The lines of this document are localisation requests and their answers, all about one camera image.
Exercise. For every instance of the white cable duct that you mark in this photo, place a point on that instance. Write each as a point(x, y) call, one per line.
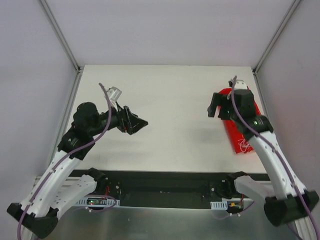
point(97, 202)
point(219, 205)

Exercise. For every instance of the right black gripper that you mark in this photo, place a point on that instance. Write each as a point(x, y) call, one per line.
point(222, 106)

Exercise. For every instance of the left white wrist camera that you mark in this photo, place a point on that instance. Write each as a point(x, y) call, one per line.
point(113, 94)

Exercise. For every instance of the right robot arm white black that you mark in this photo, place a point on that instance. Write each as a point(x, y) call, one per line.
point(289, 200)

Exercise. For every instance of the left white cable duct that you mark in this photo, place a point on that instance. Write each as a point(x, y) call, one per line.
point(97, 202)

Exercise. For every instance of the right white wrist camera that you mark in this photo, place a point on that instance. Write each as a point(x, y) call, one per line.
point(238, 84)

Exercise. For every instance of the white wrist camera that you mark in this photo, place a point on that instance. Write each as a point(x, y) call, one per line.
point(238, 84)
point(113, 94)

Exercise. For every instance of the right white cable duct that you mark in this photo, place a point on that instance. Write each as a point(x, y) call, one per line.
point(219, 205)

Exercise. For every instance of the left aluminium frame post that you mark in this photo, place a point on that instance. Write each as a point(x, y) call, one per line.
point(59, 34)

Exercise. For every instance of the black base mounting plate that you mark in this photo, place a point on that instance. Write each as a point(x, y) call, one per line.
point(168, 189)

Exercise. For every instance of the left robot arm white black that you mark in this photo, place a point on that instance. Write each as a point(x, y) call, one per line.
point(41, 210)

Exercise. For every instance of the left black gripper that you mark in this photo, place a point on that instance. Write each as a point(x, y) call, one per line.
point(126, 120)

